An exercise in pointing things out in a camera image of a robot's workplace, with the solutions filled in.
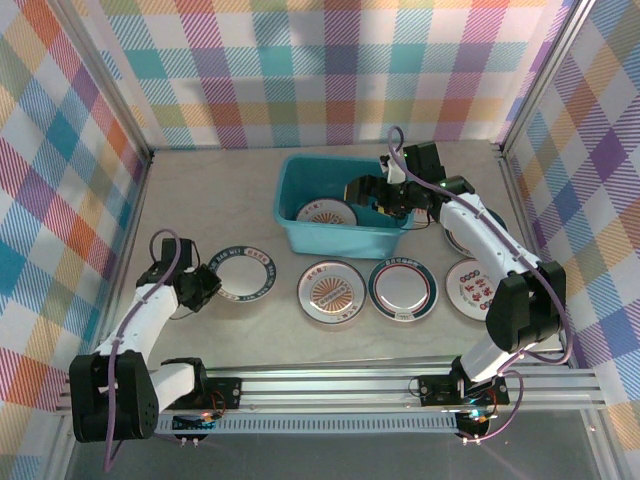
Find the white plate orange sunburst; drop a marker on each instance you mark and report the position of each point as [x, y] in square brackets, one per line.
[322, 215]
[330, 292]

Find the teal plastic bin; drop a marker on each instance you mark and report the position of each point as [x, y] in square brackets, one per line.
[340, 242]

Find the green rim plate red line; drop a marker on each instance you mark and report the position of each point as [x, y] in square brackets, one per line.
[455, 242]
[402, 290]

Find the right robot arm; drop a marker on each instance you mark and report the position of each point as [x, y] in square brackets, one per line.
[525, 310]

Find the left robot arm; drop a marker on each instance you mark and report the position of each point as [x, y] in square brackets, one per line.
[110, 400]

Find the white plate red characters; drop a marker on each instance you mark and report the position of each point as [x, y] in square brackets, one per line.
[467, 292]

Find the blue controller board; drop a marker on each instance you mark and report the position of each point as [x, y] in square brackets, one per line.
[192, 424]

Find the black controller board green light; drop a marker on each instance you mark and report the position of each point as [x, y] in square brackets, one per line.
[475, 425]

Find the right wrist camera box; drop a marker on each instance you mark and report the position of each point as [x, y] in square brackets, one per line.
[395, 172]

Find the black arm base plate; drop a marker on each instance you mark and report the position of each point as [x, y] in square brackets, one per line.
[435, 392]
[227, 392]

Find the wide aluminium base rail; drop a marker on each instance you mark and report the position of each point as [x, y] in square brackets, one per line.
[325, 390]

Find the aluminium frame post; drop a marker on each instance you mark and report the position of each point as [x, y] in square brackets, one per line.
[548, 75]
[113, 90]

